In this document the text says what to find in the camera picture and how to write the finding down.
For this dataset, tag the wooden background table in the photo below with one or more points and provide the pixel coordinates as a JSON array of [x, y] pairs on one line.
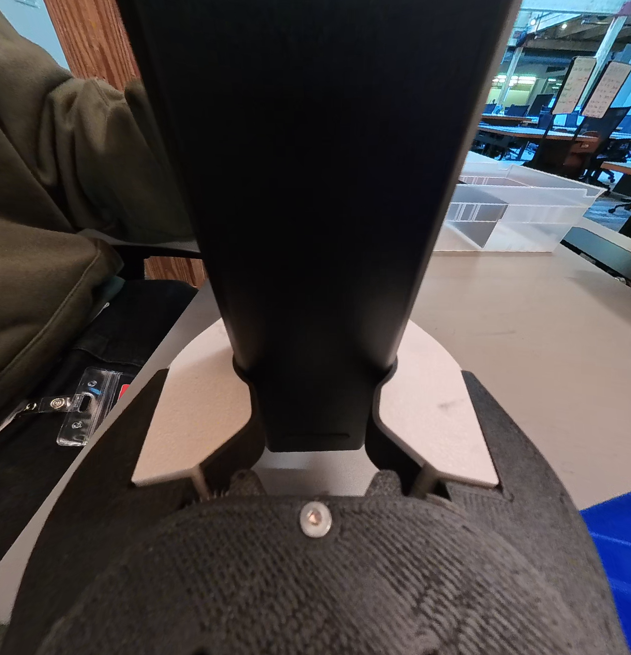
[[530, 134]]

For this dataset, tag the wooden pillar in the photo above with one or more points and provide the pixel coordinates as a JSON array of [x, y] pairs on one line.
[[90, 41]]

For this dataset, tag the clear badge holder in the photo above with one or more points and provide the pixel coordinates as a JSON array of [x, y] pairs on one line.
[[90, 404]]

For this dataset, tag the black power bank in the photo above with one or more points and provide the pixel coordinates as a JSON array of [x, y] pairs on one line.
[[315, 204]]

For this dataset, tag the blue plastic bin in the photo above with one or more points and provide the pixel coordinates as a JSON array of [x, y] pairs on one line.
[[619, 552]]

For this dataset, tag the black pants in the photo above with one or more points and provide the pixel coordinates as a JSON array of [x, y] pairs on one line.
[[39, 486]]

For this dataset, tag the black flat panel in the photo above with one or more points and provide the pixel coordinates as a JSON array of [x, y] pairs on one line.
[[607, 250]]

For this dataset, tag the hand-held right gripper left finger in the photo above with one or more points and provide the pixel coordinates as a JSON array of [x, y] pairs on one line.
[[192, 409]]

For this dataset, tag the clear plastic bin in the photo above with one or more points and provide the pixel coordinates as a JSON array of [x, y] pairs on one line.
[[540, 215]]

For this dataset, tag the white whiteboard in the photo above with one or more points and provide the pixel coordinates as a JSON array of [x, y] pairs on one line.
[[573, 84], [607, 89]]

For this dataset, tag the black office chair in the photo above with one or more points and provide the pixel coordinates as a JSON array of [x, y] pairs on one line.
[[609, 138]]

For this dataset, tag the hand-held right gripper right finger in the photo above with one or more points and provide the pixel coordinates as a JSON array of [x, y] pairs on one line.
[[433, 409]]

